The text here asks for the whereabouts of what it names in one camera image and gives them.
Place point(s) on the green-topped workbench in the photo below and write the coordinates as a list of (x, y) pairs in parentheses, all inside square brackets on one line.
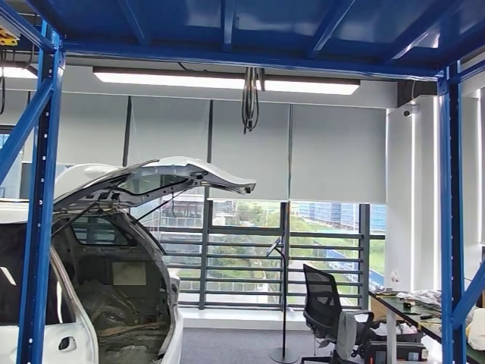
[(428, 329)]

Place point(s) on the grey roller blind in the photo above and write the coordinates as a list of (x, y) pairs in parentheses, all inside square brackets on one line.
[(90, 130), (337, 155), (168, 130), (250, 160)]

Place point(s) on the white car tailgate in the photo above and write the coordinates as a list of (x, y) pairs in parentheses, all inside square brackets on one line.
[(189, 168)]

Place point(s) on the grey window railing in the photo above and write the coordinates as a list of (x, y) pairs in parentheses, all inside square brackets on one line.
[(204, 251)]

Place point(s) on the black floor stand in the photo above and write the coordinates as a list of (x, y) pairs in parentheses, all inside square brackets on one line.
[(284, 311)]

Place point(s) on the black mesh office chair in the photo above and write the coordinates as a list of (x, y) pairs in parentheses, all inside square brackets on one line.
[(318, 296)]

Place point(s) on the blue metal shelving rack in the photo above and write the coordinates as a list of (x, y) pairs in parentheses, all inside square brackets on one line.
[(265, 20)]

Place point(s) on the white car body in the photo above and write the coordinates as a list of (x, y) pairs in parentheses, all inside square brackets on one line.
[(125, 301)]

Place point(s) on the grey cloth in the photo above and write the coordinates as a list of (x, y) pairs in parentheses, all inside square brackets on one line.
[(345, 334)]

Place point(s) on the black equipment case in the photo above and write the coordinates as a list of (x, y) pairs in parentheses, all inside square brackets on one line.
[(394, 354)]

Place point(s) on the yellow ceiling hoist trolley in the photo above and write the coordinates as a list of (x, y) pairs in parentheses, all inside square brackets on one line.
[(8, 37)]

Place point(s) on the yellow white plastic bag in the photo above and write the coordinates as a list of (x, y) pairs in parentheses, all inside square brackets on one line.
[(477, 329)]

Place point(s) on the white security camera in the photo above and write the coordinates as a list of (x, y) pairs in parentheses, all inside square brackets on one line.
[(409, 111)]

